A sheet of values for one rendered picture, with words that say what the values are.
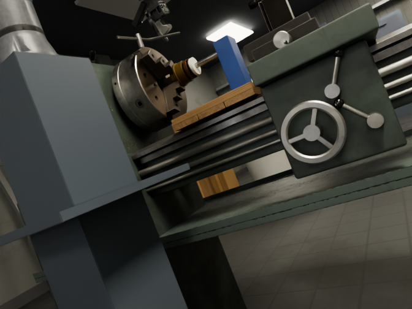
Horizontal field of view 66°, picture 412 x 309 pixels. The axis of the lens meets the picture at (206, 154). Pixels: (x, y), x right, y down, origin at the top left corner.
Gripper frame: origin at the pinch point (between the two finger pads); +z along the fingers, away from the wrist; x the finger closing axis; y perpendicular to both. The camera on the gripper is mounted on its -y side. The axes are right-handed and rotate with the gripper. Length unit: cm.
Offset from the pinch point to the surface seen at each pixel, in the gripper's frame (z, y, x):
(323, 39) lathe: 22, 61, -59
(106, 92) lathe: 7.6, -14.4, -37.7
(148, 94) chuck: 15.5, 1.2, -39.0
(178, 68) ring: 13.1, 11.3, -27.7
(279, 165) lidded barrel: 167, -33, 185
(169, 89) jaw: 18.2, 4.5, -29.0
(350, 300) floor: 123, 35, -42
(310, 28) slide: 19, 59, -51
